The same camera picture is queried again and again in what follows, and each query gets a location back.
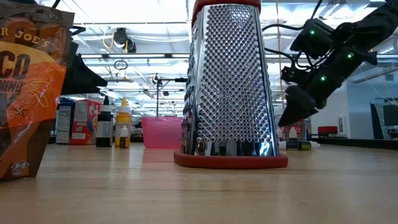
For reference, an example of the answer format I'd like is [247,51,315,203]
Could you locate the steel box grater red trim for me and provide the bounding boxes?
[173,0,289,170]

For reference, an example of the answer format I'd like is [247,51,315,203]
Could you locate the small white dropper bottles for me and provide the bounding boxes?
[119,125,131,149]

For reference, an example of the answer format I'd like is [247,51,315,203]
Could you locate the blue Frosted Flakes cereal box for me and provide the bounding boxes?
[55,98,76,144]

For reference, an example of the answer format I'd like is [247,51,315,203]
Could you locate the black stand with boom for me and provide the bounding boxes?
[151,73,188,118]

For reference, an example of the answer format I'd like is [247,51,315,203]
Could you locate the black squeeze bottle white collar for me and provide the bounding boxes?
[95,95,114,148]

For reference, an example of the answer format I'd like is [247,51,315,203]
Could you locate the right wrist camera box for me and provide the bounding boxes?
[290,17,336,60]

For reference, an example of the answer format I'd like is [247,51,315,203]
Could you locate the black aluminium table frame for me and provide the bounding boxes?
[48,133,398,151]

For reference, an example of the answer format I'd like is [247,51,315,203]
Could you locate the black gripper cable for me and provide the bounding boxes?
[262,22,307,70]

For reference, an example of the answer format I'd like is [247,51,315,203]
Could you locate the red Froot Loops cereal box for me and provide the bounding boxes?
[70,99,103,146]

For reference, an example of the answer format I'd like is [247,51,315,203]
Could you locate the black ceiling-mounted device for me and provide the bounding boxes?
[113,27,137,54]

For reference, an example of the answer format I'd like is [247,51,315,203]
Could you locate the pink plastic bin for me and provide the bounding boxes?
[141,116,185,149]

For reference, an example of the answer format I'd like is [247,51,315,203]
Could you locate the orange brown taco seasoning packet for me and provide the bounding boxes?
[0,0,76,183]

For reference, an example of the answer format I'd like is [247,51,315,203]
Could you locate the red background box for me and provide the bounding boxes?
[317,126,339,135]

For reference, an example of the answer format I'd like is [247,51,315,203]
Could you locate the orange squeeze bottle white cap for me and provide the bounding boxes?
[114,96,132,147]

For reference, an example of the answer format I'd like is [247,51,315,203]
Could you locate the marker pen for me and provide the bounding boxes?
[278,139,322,152]

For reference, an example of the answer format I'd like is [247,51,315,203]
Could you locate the dark monitor screen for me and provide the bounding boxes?
[369,98,398,140]

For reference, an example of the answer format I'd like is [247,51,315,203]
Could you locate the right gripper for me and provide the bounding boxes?
[278,40,379,128]

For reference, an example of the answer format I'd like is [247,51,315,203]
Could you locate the red-lidded patterned spice jar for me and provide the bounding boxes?
[281,119,313,141]

